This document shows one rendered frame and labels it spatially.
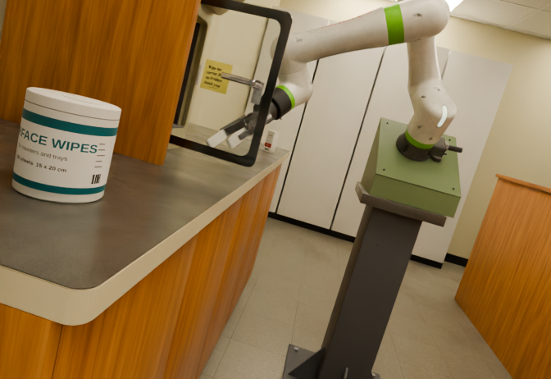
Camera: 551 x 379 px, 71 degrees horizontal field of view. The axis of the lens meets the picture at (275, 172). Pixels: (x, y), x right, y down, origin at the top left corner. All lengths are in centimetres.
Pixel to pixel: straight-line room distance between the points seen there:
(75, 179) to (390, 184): 116
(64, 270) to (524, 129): 487
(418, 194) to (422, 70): 46
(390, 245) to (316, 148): 262
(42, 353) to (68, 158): 27
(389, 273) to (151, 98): 113
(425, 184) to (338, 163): 263
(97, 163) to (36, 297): 25
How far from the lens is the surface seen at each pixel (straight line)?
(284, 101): 124
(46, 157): 63
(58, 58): 116
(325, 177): 416
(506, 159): 500
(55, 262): 47
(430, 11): 124
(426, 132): 153
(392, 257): 164
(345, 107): 413
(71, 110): 61
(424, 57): 153
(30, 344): 48
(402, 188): 154
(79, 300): 43
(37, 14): 122
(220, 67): 104
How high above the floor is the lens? 115
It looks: 9 degrees down
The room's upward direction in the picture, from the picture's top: 15 degrees clockwise
